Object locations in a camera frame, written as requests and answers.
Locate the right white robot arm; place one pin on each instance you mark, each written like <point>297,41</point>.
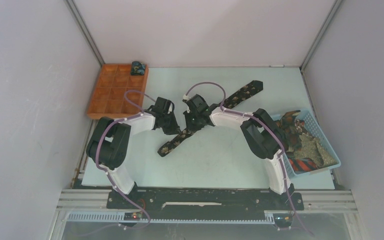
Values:
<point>264,138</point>

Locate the rolled blue patterned tie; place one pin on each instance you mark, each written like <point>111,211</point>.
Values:
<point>138,68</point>

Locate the aluminium frame rail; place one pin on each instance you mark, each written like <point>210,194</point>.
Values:
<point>89,205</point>

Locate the orange compartment tray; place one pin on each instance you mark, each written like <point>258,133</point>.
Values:
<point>117,94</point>

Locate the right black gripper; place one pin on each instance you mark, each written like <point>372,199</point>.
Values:
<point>188,113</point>

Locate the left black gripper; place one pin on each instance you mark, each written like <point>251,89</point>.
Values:
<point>174,129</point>

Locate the black gold floral tie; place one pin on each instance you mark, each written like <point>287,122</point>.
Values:
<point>244,93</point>

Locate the pile of ties in basket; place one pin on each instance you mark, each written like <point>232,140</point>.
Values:
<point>304,142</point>

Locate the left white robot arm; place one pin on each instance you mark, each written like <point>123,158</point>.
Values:
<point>109,142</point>

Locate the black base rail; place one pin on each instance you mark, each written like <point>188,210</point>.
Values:
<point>205,204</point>

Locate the light blue plastic basket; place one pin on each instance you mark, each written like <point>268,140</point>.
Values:
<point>318,142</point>

